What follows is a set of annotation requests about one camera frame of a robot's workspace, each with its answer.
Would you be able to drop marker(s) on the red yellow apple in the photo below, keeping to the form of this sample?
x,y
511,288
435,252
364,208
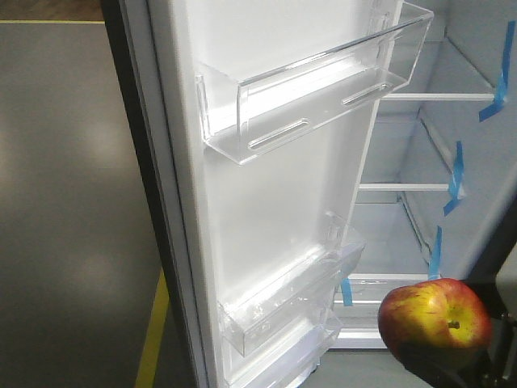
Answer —
x,y
442,317

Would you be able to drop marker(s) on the clear fridge crisper drawer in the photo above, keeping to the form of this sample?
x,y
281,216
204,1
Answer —
x,y
357,298

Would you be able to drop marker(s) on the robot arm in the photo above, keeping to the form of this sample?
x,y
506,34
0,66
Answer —
x,y
494,366

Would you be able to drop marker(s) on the clear door bin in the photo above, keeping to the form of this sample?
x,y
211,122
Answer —
x,y
243,118
266,310
284,357

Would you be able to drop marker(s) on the fridge door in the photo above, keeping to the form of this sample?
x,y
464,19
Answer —
x,y
223,228

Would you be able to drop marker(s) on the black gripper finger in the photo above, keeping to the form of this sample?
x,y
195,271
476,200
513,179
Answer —
x,y
442,367

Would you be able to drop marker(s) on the clear lower door bin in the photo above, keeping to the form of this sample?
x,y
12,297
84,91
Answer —
x,y
266,310

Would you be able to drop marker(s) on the clear upper door bin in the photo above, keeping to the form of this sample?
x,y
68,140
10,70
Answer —
x,y
243,118

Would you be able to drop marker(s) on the grey side-by-side fridge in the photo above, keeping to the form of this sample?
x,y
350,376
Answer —
x,y
438,191

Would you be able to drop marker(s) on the clear bottom door bin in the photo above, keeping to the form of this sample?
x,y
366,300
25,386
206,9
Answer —
x,y
284,357

